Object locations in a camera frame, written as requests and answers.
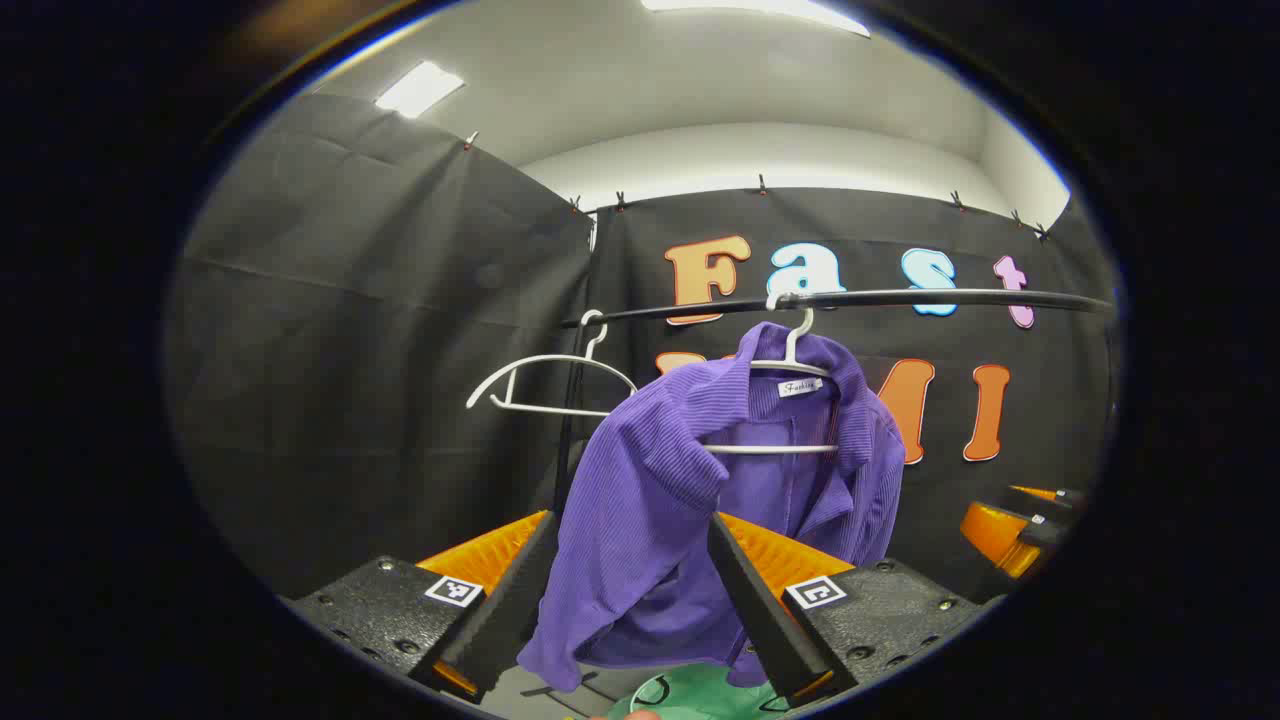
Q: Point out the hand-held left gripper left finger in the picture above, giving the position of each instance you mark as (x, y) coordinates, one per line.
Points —
(505, 610)

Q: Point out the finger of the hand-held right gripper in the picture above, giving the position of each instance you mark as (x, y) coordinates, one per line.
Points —
(995, 535)
(1045, 494)

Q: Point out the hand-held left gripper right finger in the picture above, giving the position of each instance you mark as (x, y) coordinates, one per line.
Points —
(760, 610)

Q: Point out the purple ribbed shirt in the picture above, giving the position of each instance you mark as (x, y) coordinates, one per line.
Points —
(650, 500)

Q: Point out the white plastic clothes hanger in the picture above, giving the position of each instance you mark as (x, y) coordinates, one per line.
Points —
(770, 449)
(550, 409)

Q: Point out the black clothes rack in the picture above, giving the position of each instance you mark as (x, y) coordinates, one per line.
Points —
(900, 298)

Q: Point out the rectangular ceiling light panel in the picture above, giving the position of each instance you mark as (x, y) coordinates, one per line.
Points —
(418, 88)
(760, 10)

